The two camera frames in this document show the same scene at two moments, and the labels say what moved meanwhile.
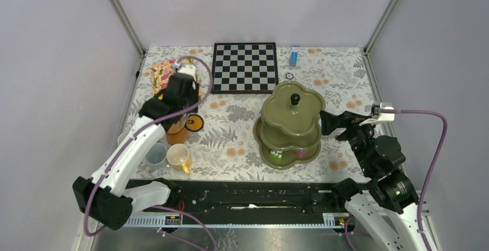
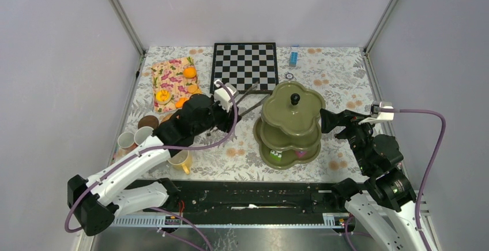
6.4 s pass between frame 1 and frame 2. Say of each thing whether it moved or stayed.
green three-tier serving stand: stayed
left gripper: moved
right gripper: stayed
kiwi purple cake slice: stayed
